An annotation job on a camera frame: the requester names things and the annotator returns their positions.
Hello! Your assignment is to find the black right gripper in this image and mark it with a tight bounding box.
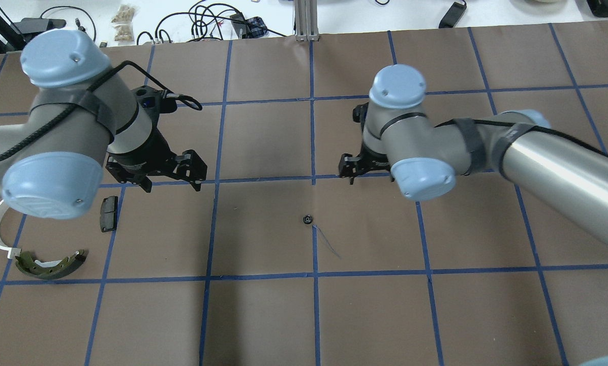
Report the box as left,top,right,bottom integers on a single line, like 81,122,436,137
338,143,391,185

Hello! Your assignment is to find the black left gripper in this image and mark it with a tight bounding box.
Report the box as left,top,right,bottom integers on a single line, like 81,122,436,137
106,127,208,194

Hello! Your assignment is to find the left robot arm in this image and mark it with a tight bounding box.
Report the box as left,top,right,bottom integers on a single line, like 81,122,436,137
0,29,208,220

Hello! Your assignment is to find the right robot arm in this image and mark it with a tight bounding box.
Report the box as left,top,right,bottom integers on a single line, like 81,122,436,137
338,64,608,246

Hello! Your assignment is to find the grey brake pad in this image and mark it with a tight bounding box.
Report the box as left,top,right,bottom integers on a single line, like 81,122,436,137
99,196,118,232

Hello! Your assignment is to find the bag of wooden pieces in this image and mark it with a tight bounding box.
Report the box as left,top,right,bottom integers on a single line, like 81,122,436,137
111,4,137,24

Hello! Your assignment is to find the olive brake shoe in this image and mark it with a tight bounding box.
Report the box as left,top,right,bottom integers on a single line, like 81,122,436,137
14,250,88,281

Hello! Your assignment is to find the black power adapter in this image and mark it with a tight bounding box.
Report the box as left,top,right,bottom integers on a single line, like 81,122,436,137
437,1,468,28

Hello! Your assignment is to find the black monitor stand base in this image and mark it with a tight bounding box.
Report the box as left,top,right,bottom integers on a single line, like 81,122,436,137
0,7,67,52

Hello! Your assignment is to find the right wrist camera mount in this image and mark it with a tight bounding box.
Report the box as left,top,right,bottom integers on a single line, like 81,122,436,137
352,103,369,124

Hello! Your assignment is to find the black cable bundle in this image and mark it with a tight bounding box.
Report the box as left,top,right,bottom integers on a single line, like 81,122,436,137
137,0,289,45

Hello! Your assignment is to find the aluminium frame post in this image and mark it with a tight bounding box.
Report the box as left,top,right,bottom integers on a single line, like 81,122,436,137
292,0,320,42

